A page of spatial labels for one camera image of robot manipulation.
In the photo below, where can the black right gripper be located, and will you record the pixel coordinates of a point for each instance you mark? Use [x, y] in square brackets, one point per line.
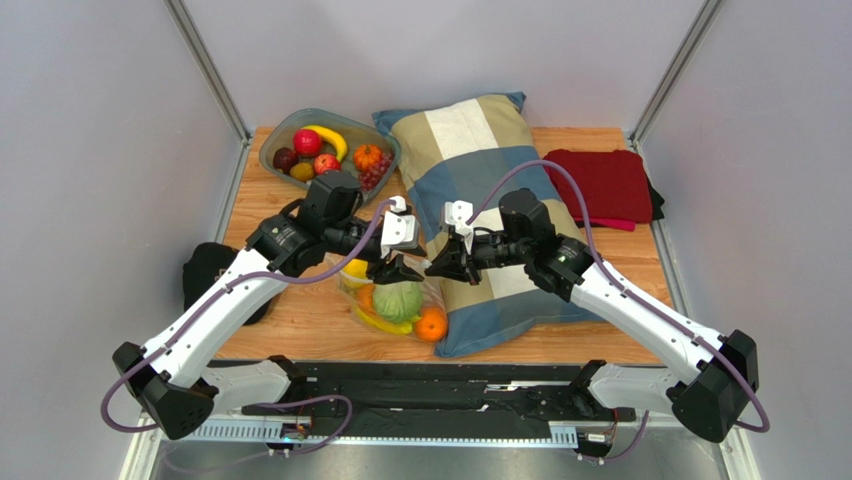
[462, 257]

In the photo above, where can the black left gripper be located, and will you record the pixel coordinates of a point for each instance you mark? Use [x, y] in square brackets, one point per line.
[396, 271]

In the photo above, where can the green cabbage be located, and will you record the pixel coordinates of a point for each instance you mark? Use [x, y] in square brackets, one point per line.
[398, 302]

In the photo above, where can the yellow banana bunch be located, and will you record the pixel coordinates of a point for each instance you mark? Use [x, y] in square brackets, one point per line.
[355, 285]

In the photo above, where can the clear polka-dot zip bag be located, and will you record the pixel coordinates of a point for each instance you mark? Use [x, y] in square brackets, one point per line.
[432, 297]

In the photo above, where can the orange fruit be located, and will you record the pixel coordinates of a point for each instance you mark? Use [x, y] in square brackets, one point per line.
[433, 324]

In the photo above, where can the small orange pumpkin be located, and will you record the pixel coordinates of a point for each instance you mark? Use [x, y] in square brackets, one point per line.
[366, 156]

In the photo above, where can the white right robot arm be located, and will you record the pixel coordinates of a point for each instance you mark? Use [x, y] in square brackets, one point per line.
[708, 378]

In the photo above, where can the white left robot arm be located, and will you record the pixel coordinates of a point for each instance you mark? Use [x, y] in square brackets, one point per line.
[170, 375]

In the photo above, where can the red grape bunch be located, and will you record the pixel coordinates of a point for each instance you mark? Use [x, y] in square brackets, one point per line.
[375, 170]

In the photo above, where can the blue beige white pillow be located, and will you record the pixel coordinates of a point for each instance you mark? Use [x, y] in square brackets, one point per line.
[460, 152]

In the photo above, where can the red peach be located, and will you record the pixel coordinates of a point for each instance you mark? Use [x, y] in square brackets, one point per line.
[326, 162]

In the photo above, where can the olive green round fruit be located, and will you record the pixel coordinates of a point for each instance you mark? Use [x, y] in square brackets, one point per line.
[302, 172]

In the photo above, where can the grey plastic fruit basin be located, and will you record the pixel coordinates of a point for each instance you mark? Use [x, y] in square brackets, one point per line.
[355, 133]

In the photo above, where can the pink cloth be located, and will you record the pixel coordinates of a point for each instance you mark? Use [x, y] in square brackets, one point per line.
[616, 224]

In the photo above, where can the single yellow banana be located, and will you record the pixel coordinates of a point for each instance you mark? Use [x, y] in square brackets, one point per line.
[332, 137]

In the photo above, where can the red apple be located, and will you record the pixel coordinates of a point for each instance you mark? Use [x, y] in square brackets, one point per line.
[307, 143]

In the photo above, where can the dark purple fruit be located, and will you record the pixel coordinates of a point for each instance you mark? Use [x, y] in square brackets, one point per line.
[284, 159]

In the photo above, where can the red folded cloth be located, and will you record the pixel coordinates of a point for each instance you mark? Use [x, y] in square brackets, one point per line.
[614, 184]

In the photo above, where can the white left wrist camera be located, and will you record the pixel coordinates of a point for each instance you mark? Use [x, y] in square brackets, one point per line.
[400, 229]

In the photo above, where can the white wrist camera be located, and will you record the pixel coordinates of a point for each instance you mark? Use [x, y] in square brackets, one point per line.
[455, 221]
[400, 229]

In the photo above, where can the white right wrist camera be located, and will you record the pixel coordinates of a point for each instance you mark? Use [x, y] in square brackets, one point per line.
[455, 221]

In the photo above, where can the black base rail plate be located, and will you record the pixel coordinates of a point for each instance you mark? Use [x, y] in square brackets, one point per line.
[447, 400]

